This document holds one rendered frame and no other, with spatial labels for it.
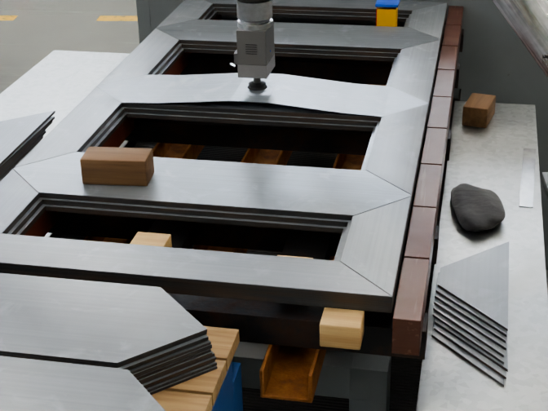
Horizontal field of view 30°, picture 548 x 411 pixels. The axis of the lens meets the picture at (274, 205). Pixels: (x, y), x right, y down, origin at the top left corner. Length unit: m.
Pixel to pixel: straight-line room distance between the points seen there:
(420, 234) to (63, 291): 0.58
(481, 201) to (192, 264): 0.72
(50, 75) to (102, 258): 1.17
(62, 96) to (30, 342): 1.23
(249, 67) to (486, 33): 1.00
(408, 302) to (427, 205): 0.32
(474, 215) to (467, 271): 0.24
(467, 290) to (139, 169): 0.61
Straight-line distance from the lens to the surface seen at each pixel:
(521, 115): 2.60
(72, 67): 2.78
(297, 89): 2.23
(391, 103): 2.19
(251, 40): 2.16
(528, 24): 1.92
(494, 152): 2.38
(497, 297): 1.75
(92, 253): 1.64
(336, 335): 1.49
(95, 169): 1.85
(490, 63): 3.02
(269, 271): 1.56
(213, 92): 2.23
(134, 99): 2.25
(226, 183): 1.83
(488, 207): 2.06
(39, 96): 2.59
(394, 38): 2.61
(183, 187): 1.83
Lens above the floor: 1.63
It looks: 27 degrees down
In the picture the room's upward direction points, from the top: 1 degrees counter-clockwise
